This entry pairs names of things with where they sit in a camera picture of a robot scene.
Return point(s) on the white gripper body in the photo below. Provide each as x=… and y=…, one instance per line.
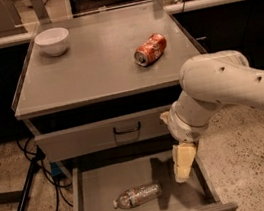
x=186, y=130

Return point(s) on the clear plastic water bottle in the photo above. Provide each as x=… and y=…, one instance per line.
x=137, y=196

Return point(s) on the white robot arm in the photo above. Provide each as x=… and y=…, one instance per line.
x=208, y=81

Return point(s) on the grey upper drawer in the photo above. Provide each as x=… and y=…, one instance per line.
x=80, y=140

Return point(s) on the grey cabinet with counter top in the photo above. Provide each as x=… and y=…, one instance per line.
x=98, y=78

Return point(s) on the grey open middle drawer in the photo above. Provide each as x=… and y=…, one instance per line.
x=97, y=189

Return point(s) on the orange soda can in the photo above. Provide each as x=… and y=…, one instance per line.
x=151, y=50

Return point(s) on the blue box under cabinet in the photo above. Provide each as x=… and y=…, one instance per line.
x=56, y=171

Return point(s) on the white ceramic bowl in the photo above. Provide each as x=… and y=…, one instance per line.
x=54, y=41

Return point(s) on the black tripod leg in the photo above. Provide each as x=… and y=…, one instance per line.
x=32, y=170

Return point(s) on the black drawer handle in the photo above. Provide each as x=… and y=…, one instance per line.
x=127, y=130

